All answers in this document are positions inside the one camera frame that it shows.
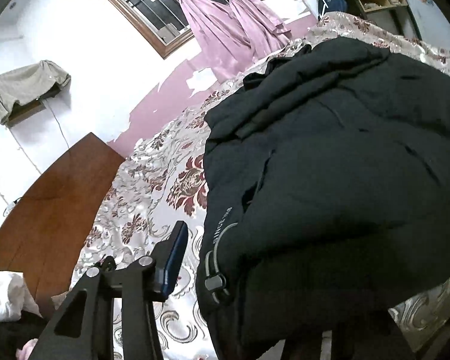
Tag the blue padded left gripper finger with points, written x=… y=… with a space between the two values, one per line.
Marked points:
x=168 y=256

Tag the large black jacket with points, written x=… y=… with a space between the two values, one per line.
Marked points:
x=328 y=202

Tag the brown wooden headboard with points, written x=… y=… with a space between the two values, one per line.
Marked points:
x=43 y=235

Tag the white pillow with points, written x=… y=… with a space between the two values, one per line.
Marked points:
x=15 y=297

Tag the pink left curtain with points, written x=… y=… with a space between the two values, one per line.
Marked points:
x=219 y=34

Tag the pink curtain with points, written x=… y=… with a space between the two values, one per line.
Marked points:
x=266 y=31
x=219 y=34

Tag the beige cloth covered shelf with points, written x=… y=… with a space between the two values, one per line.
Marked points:
x=28 y=84

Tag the pink right curtain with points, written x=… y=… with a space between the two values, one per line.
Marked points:
x=266 y=31

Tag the navy blue backpack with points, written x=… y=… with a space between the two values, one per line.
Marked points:
x=325 y=6

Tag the small wooden shelf desk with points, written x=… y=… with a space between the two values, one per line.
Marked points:
x=394 y=16

